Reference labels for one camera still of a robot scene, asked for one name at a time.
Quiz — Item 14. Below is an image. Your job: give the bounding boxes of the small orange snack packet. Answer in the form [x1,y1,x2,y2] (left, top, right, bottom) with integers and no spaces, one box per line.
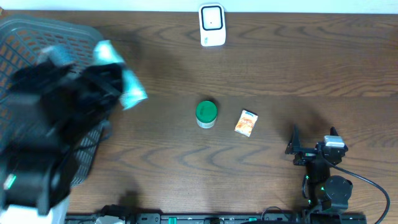
[234,110,258,137]

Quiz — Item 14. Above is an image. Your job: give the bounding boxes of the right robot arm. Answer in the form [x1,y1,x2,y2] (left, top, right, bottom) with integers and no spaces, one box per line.
[285,127,353,223]

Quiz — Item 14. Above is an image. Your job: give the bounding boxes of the grey plastic basket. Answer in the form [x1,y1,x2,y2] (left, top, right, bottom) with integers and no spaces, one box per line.
[1,15,110,187]

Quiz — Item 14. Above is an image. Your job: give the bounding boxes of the right black cable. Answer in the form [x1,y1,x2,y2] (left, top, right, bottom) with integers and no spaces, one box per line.
[318,149,391,224]

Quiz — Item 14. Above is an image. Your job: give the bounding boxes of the white barcode scanner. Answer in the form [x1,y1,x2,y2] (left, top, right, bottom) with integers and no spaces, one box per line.
[198,4,226,47]

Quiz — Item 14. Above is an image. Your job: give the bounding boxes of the green lid jar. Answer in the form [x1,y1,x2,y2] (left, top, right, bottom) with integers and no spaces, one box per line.
[195,101,218,129]

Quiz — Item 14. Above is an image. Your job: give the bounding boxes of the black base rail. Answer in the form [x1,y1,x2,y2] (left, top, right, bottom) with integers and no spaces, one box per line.
[65,212,368,224]

